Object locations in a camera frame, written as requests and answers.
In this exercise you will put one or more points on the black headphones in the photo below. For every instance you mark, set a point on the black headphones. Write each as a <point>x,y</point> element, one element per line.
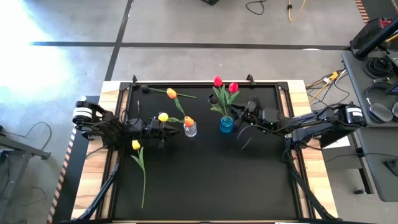
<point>381,112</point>

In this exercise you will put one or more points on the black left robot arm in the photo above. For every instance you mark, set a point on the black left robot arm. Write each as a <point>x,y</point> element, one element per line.
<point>105,126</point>

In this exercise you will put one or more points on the clear glass vase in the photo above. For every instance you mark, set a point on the clear glass vase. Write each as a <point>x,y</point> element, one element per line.
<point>190,131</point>

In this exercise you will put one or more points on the red artificial tulip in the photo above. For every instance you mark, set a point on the red artificial tulip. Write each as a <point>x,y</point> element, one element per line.
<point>233,87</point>
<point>218,81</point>

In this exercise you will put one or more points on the grey metal stand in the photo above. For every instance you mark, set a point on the grey metal stand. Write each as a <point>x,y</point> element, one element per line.
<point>18,151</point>

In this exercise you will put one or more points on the black desk caster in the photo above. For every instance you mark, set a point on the black desk caster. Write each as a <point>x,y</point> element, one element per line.
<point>360,191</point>

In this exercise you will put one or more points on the black diagonal frame strut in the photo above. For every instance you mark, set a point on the black diagonal frame strut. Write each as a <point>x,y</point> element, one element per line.
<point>311,196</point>
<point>99,196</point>

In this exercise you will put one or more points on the white printed box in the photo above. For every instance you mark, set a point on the white printed box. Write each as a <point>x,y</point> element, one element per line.
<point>340,143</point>

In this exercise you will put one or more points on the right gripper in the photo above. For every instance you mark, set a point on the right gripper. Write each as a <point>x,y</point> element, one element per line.
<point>255,117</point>

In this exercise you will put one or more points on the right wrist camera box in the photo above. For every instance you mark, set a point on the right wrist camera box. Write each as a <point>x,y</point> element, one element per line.
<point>252,103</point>

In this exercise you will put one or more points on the black frame clamp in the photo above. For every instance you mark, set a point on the black frame clamp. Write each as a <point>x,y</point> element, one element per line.
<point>250,79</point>
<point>134,79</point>

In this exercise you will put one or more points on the grey desk with headphones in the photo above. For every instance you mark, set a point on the grey desk with headphones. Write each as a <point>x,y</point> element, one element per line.
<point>357,81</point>

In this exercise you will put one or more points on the black red equipment box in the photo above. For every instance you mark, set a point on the black red equipment box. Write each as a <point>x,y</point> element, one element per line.
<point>368,29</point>

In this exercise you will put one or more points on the black hazard-edged floor mat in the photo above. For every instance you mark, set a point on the black hazard-edged floor mat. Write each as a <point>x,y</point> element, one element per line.
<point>77,174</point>

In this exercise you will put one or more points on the blue glass vase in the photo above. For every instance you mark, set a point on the blue glass vase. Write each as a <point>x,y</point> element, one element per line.
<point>226,126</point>

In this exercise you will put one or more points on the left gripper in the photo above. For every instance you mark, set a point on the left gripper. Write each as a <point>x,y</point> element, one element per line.
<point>149,132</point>

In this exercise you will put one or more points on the grey desk plain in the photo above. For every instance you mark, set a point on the grey desk plain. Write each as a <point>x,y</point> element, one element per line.
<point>382,180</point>

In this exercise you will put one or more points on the black table mat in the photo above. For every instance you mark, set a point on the black table mat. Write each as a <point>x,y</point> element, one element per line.
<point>202,180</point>

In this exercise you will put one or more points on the black desk leg bar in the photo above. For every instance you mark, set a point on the black desk leg bar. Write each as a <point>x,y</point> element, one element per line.
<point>335,137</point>

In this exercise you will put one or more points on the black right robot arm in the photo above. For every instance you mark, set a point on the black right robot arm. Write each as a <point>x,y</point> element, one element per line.
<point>311,123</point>

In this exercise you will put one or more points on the black box on floor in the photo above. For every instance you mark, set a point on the black box on floor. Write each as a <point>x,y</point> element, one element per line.
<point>211,1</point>

